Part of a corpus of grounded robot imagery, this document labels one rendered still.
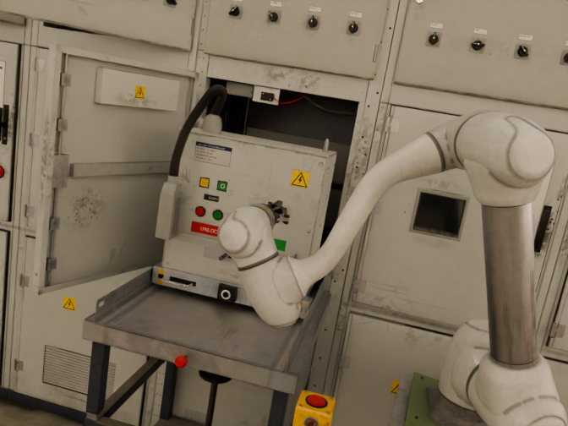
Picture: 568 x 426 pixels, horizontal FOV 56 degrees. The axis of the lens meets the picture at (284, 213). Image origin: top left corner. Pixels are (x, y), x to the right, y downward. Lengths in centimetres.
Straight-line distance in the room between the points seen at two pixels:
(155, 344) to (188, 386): 86
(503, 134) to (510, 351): 48
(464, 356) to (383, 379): 72
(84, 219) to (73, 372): 94
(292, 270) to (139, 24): 115
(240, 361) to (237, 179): 57
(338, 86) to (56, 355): 166
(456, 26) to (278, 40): 60
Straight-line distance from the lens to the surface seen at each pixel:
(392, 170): 124
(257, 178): 169
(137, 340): 157
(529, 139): 110
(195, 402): 241
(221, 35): 206
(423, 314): 206
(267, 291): 120
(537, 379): 134
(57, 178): 173
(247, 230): 115
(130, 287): 176
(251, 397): 232
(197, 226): 177
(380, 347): 211
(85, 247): 190
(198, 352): 151
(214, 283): 179
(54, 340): 259
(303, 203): 167
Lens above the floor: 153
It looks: 12 degrees down
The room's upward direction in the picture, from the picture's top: 9 degrees clockwise
